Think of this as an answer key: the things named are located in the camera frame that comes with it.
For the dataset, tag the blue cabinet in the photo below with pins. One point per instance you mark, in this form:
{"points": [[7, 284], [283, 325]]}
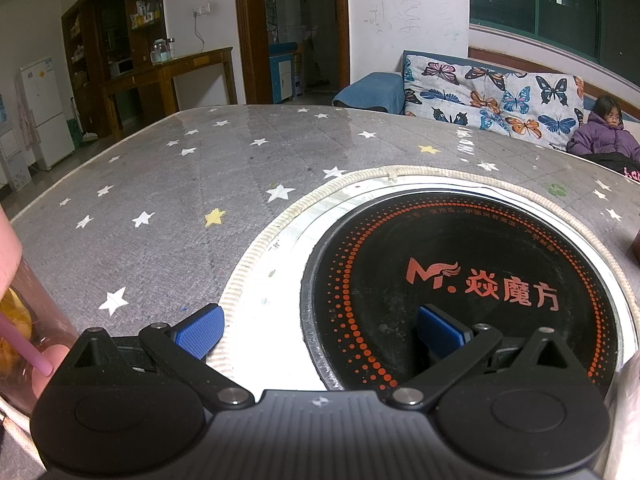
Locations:
{"points": [[280, 75]]}

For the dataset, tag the pink plastic bag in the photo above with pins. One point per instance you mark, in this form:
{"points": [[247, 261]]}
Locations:
{"points": [[627, 410]]}

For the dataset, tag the black round induction cooktop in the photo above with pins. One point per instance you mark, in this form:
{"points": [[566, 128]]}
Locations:
{"points": [[400, 230]]}

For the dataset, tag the grey star tablecloth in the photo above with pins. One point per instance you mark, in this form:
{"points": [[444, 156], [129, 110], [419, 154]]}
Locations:
{"points": [[200, 170]]}

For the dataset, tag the purple silicone straw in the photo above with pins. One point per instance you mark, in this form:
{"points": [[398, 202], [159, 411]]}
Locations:
{"points": [[30, 355]]}

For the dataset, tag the glass jar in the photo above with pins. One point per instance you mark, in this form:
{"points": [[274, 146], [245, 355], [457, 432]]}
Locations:
{"points": [[160, 52]]}

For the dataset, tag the blue sofa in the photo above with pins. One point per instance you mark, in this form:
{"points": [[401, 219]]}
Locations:
{"points": [[370, 90]]}

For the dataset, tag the induction cooker plate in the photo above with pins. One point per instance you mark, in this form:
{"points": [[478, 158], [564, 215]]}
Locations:
{"points": [[280, 280]]}

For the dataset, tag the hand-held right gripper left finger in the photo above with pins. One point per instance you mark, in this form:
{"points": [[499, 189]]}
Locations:
{"points": [[200, 331]]}

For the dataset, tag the white refrigerator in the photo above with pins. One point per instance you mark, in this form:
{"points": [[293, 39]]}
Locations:
{"points": [[47, 110]]}

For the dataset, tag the brown wooden door frame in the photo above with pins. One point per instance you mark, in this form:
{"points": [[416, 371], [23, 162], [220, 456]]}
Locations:
{"points": [[245, 35]]}

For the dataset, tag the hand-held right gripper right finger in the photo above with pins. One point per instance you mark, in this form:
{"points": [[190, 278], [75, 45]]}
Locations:
{"points": [[441, 331]]}

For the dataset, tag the dark wooden shelf unit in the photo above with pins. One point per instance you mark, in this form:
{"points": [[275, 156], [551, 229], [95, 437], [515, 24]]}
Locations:
{"points": [[87, 35]]}

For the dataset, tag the white wall socket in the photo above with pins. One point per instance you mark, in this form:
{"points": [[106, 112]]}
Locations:
{"points": [[201, 10]]}

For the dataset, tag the pink tumbler cup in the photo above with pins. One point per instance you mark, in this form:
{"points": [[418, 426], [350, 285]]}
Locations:
{"points": [[10, 255]]}

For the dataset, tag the black garment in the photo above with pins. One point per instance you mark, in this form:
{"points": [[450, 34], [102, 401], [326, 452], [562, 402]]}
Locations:
{"points": [[610, 162]]}

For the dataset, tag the butterfly print blanket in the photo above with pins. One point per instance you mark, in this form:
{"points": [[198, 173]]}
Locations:
{"points": [[475, 90]]}

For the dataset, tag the wooden side table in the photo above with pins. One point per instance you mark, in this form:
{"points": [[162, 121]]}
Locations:
{"points": [[165, 67]]}

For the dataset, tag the small white appliance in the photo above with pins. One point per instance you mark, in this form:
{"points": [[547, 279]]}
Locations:
{"points": [[122, 67]]}

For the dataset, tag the dark green window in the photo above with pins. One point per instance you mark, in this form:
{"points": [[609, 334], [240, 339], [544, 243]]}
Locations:
{"points": [[565, 5]]}

